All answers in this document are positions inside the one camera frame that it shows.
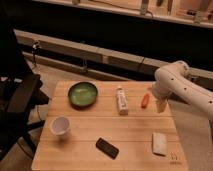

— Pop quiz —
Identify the red pepper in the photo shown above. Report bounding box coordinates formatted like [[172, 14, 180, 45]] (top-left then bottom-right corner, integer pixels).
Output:
[[141, 93, 150, 108]]

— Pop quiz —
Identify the black remote control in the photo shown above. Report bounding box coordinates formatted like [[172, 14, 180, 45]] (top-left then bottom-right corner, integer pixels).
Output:
[[96, 138, 119, 159]]

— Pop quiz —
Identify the white tube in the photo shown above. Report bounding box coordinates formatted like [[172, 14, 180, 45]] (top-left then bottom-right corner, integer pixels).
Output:
[[116, 86, 128, 115]]

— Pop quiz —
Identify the black chair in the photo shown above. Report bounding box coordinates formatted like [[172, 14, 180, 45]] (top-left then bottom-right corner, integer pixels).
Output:
[[0, 5, 49, 161]]

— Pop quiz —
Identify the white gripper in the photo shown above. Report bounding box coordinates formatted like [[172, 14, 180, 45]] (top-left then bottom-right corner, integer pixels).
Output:
[[151, 83, 171, 113]]

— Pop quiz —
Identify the green ceramic bowl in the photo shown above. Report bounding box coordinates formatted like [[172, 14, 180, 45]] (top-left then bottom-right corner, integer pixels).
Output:
[[68, 82, 98, 107]]

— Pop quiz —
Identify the beige sponge block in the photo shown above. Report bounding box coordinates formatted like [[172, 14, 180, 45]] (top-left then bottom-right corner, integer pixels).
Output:
[[152, 133, 167, 156]]

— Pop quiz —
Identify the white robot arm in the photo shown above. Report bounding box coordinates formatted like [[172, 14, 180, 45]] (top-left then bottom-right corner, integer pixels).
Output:
[[151, 61, 213, 130]]

